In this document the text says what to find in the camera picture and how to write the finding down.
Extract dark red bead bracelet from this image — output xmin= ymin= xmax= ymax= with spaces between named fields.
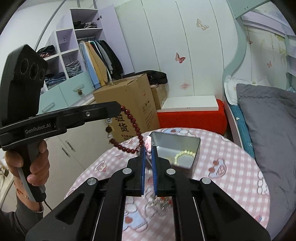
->
xmin=105 ymin=105 xmax=145 ymax=154

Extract silver chain jewelry pile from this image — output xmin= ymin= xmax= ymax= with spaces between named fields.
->
xmin=143 ymin=136 xmax=173 ymax=217

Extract cream bead bracelet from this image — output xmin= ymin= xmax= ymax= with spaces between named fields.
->
xmin=174 ymin=150 xmax=197 ymax=165

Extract grey metal tin box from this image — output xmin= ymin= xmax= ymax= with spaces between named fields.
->
xmin=150 ymin=132 xmax=201 ymax=170

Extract person's dark sleeve forearm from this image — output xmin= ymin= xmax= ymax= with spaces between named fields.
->
xmin=1 ymin=197 xmax=44 ymax=240

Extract person's left hand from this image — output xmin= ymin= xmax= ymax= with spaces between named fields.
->
xmin=4 ymin=140 xmax=50 ymax=212

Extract large cardboard box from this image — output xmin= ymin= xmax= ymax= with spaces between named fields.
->
xmin=93 ymin=74 xmax=160 ymax=143

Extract hanging clothes row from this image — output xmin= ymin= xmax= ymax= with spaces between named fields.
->
xmin=79 ymin=40 xmax=123 ymax=89

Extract teal drawer cabinet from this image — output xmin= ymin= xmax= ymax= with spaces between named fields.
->
xmin=38 ymin=72 xmax=94 ymax=114

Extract purple shelf wardrobe unit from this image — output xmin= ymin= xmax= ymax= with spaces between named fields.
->
xmin=45 ymin=5 xmax=134 ymax=94

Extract pink checkered tablecloth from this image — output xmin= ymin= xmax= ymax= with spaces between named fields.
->
xmin=66 ymin=127 xmax=271 ymax=241

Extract small cardboard box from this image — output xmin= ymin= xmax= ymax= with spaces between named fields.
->
xmin=151 ymin=84 xmax=168 ymax=110

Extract teal bed sheet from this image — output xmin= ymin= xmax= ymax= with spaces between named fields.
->
xmin=230 ymin=105 xmax=255 ymax=158

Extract metal stair handrail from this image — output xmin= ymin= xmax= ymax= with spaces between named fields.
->
xmin=34 ymin=0 xmax=96 ymax=50

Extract red storage bench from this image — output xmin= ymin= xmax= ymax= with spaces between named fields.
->
xmin=158 ymin=99 xmax=228 ymax=135

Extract white board on bench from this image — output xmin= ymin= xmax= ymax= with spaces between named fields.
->
xmin=157 ymin=95 xmax=219 ymax=113

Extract white wardrobe doors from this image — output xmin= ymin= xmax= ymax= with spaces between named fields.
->
xmin=115 ymin=1 xmax=237 ymax=99

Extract grey duvet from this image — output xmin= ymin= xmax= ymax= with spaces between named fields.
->
xmin=236 ymin=84 xmax=295 ymax=240

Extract white pillow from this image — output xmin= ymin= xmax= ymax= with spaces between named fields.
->
xmin=224 ymin=75 xmax=271 ymax=105

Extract teal bunk bed frame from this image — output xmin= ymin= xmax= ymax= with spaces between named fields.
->
xmin=222 ymin=1 xmax=295 ymax=148

